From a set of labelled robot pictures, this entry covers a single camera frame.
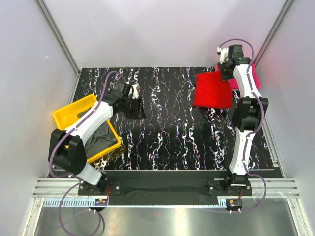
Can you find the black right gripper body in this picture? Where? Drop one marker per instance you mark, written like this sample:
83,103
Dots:
225,73

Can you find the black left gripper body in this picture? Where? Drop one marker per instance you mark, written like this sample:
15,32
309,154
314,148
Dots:
132,107

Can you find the red t-shirt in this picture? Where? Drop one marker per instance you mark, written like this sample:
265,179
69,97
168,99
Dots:
212,92

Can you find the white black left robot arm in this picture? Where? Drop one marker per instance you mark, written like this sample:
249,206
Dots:
67,147

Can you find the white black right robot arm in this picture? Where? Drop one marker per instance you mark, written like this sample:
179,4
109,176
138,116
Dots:
248,115

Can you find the grey t-shirt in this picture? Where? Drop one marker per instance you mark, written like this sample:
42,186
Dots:
97,133

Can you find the yellow plastic bin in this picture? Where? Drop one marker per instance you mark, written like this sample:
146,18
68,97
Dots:
68,115

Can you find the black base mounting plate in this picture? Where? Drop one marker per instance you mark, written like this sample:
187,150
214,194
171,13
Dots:
187,174

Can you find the right aluminium corner post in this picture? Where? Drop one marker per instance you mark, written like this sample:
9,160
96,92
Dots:
274,29

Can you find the aluminium corner post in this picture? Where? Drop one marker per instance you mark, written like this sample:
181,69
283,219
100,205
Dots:
274,29
57,34

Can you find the left aluminium corner post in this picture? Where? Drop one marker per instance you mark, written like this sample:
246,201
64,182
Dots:
57,34

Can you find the white slotted cable duct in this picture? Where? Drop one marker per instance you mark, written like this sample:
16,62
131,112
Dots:
137,203

